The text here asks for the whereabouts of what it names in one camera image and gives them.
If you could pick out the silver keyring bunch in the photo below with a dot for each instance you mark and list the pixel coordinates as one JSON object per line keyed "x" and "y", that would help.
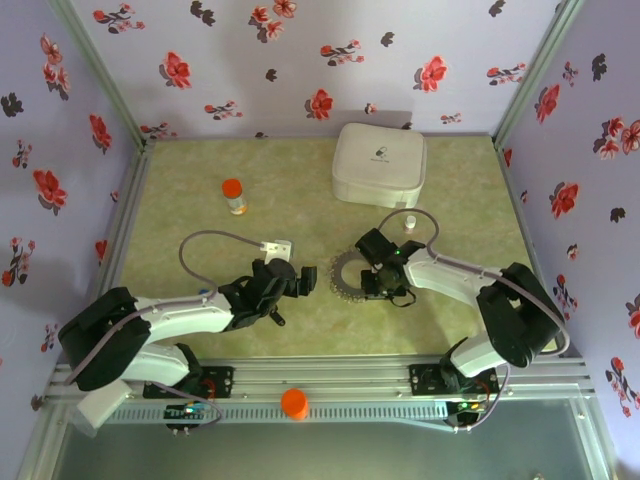
{"x": 337, "y": 280}

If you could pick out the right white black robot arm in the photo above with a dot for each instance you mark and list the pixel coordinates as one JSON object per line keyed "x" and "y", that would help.
{"x": 450, "y": 280}

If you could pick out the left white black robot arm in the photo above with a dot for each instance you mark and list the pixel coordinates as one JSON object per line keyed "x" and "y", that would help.
{"x": 175, "y": 320}

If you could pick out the small white pill bottle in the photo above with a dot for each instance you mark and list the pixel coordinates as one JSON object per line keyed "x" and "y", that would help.
{"x": 410, "y": 223}

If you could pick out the small blue tag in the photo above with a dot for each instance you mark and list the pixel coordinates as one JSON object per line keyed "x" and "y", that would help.
{"x": 204, "y": 291}

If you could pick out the orange-capped pill bottle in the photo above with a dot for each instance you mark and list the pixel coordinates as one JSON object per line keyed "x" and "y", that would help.
{"x": 235, "y": 197}

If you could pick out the white zip pill case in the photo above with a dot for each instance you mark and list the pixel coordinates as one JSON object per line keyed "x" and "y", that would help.
{"x": 380, "y": 165}

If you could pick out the orange plastic cylinder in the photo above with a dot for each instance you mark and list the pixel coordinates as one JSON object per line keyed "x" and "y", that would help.
{"x": 295, "y": 402}

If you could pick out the small circuit board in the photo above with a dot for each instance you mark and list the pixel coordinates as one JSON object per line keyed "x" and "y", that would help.
{"x": 467, "y": 407}
{"x": 187, "y": 410}

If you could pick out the long aluminium base rail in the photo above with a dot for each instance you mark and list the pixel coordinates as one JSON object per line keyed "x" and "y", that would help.
{"x": 320, "y": 375}

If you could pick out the aluminium table edge rail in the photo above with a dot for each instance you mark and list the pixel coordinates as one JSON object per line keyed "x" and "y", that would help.
{"x": 119, "y": 225}

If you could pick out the aluminium frame post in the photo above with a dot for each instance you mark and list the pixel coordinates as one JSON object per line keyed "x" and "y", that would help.
{"x": 100, "y": 65}
{"x": 540, "y": 65}

